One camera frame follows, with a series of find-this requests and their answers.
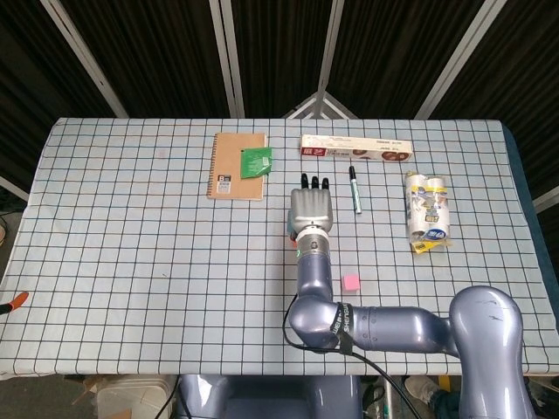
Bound green foil sachet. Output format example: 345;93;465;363
239;147;273;179

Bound dark teal cloth bundle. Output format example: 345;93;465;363
430;389;462;419

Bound pack of plastic bag rolls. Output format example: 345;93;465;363
404;172;453;255

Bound white plastic bin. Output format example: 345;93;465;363
95;377;176;419

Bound black velcro strap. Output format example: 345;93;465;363
334;300;355;355

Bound white screen frame post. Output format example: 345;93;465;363
39;0;130;119
533;187;559;215
0;176;28;202
316;0;347;95
414;0;510;120
208;0;245;118

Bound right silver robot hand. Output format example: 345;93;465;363
287;172;336;242

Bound green whiteboard marker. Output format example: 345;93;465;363
348;165;363;215

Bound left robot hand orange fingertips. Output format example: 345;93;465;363
0;291;31;316

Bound white triangular screen foot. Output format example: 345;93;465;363
282;90;359;120

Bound grey-blue robot torso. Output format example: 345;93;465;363
176;374;363;419

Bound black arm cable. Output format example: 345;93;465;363
281;294;414;419

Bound long baking paper box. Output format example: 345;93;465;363
300;134;414;163

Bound checkered light blue tablecloth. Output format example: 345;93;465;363
0;116;559;377

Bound kraft spiral notebook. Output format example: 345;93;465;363
206;132;268;202

